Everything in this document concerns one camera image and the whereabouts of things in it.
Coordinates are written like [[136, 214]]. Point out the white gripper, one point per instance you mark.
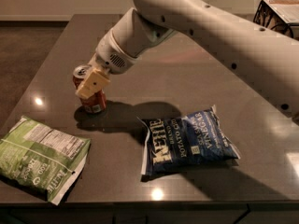
[[109, 57]]

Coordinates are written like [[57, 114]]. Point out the red coke can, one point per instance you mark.
[[96, 103]]

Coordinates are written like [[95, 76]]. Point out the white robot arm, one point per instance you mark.
[[264, 59]]

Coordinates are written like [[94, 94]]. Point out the green Kettle chip bag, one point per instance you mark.
[[42, 159]]

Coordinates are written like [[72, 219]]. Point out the blue Kettle chip bag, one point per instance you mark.
[[185, 141]]

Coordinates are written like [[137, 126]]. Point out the black wire basket with paper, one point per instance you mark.
[[281, 16]]

